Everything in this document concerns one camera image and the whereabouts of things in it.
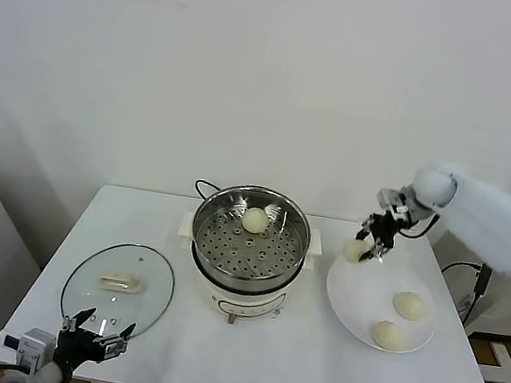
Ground white electric cooker base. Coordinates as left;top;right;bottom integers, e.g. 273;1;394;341
166;208;327;338

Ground white side desk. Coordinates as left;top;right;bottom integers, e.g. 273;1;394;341
413;225;511;383

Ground cream steamed baozi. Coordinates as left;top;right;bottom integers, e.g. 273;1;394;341
369;318;409;354
390;290;433;325
239;205;271;236
341;237;376;266

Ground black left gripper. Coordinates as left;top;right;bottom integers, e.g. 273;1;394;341
52;303;139;382

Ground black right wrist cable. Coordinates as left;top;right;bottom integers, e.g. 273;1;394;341
399;210;441;241

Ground stainless steel steamer basket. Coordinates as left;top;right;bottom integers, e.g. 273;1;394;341
185;176;319;291

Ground glass lid with cream handle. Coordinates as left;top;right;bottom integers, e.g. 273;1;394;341
56;234;182;353

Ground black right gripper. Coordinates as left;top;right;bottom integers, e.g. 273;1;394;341
353;205;414;269

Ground white round plate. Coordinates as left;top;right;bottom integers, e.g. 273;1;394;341
318;247;445;358

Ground black cooker power cable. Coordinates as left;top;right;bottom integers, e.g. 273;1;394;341
192;178;228;203

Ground black power adapter with cable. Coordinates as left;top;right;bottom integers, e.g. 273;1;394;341
435;258;496;333

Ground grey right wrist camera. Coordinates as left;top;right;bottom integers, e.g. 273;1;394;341
375;185;412;214

